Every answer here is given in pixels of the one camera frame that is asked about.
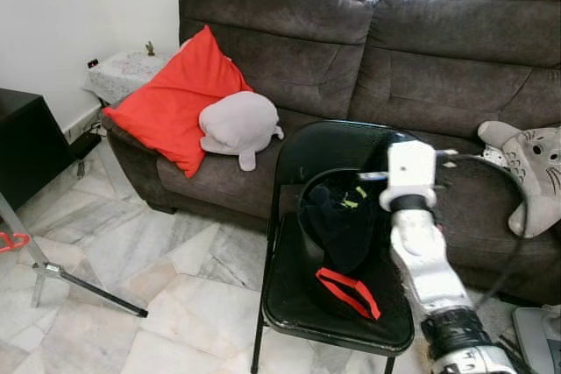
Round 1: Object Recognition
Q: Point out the black t-shirt green logo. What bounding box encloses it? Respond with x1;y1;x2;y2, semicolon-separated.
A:
298;173;391;279

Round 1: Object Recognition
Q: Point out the red plastic hanger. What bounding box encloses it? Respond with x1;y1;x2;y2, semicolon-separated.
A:
0;232;32;254
316;267;382;321

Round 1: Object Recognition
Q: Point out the dark brown sofa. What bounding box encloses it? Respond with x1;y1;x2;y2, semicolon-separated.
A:
101;0;561;305

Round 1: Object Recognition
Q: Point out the grey seal plush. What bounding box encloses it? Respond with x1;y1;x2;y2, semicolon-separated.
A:
199;91;285;172

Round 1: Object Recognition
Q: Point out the grey Totoro plush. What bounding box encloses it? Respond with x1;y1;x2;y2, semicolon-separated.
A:
478;120;561;239

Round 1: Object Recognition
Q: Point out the grey floor fan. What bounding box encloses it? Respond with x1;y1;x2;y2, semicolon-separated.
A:
513;304;561;374

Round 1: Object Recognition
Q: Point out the red cushion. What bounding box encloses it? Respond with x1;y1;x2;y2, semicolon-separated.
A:
103;25;253;179

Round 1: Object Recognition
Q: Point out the side table with lace cloth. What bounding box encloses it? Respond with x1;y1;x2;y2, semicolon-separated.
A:
83;48;176;108

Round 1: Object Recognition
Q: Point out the silver metal clothes rack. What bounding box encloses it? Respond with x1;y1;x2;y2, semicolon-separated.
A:
0;194;150;318

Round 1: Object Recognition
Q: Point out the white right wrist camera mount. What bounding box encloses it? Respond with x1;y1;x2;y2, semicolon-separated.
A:
386;140;437;211

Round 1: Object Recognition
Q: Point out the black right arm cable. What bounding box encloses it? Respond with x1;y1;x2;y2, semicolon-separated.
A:
434;151;529;307

